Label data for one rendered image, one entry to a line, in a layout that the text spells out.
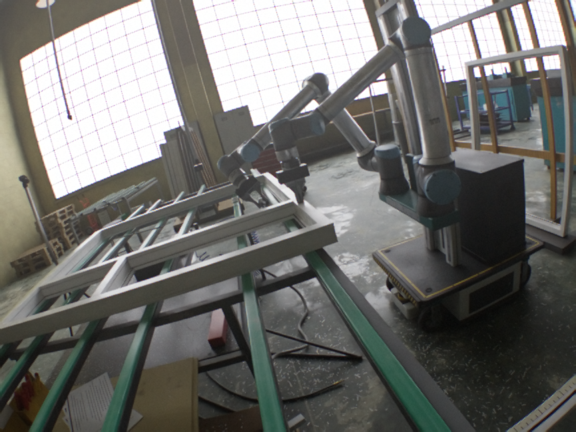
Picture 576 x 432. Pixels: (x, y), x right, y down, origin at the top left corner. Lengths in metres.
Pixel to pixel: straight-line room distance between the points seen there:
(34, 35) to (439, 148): 11.38
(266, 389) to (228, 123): 8.22
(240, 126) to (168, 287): 7.73
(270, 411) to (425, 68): 1.16
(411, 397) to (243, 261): 0.69
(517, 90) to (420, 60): 8.17
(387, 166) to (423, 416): 1.55
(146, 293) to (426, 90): 1.21
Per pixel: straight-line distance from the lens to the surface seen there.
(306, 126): 1.26
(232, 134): 8.61
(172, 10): 9.56
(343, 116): 1.92
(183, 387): 1.06
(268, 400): 0.59
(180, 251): 1.46
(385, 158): 1.86
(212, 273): 1.03
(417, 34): 1.26
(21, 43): 11.92
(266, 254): 1.02
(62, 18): 11.27
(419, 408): 0.52
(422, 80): 1.25
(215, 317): 1.34
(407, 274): 1.85
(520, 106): 9.39
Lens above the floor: 1.29
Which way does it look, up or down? 17 degrees down
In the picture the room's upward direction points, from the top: 16 degrees counter-clockwise
